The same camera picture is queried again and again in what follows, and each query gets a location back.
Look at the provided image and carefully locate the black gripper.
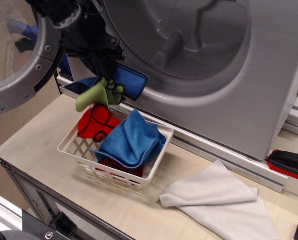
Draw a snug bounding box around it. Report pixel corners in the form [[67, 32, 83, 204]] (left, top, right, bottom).
[[57, 14, 125, 81]]

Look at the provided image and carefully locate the blue and green felt garment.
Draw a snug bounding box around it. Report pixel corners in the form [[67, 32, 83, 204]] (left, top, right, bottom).
[[65, 64, 148, 112]]

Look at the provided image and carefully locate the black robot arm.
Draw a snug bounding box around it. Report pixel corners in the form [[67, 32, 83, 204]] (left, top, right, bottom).
[[27, 0, 124, 81]]

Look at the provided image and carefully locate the grey round machine door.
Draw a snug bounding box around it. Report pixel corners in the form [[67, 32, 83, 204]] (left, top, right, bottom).
[[0, 7, 64, 115]]

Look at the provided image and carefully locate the white plastic laundry basket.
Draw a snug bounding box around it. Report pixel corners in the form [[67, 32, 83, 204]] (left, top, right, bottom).
[[58, 106, 173, 190]]

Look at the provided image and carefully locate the grey toy washing machine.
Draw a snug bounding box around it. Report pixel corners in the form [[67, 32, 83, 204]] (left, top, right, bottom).
[[95, 0, 298, 160]]

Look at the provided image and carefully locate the red felt garment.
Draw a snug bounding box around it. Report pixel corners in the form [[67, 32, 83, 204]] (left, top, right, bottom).
[[77, 104, 145, 177]]

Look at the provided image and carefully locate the light blue cloth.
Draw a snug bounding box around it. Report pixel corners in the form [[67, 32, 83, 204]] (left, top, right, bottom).
[[89, 109, 166, 169]]

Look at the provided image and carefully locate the blue clamp behind door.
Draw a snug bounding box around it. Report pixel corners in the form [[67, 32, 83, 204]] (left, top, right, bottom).
[[6, 17, 71, 77]]

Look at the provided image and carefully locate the grey folded cloth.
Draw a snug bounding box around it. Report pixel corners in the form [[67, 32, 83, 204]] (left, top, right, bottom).
[[159, 160, 279, 240]]

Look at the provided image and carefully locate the red and black clamp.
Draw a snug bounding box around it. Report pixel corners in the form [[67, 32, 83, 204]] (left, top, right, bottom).
[[267, 150, 298, 179]]

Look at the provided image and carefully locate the aluminium table frame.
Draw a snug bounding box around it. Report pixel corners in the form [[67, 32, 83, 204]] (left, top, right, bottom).
[[0, 158, 132, 240]]

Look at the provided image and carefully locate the black mount with bolt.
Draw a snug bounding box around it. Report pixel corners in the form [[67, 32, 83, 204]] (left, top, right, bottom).
[[0, 210, 69, 240]]

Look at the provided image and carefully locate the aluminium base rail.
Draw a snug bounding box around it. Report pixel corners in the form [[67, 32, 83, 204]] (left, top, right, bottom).
[[56, 75, 288, 193]]

